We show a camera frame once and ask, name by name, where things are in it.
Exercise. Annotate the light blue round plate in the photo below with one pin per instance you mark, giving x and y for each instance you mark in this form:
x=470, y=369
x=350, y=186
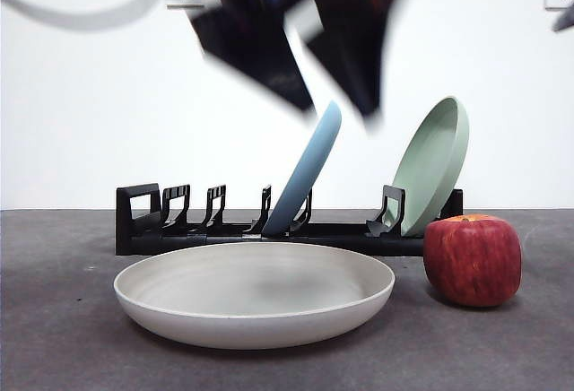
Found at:
x=305, y=171

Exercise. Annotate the black plastic plate rack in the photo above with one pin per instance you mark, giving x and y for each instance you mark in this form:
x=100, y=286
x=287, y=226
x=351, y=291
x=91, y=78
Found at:
x=143, y=243

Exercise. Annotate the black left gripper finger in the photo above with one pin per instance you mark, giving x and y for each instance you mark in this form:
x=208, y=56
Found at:
x=255, y=46
x=354, y=50

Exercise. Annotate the cream yellow round plate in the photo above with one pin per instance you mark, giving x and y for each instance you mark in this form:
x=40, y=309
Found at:
x=251, y=315

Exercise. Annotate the red apple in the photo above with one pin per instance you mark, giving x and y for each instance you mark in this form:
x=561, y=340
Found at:
x=473, y=261

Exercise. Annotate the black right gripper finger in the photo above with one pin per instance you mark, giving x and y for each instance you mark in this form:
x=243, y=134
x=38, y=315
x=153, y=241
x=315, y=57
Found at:
x=566, y=21

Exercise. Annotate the light green round plate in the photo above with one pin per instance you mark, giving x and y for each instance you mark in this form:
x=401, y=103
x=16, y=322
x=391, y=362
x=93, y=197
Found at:
x=430, y=162

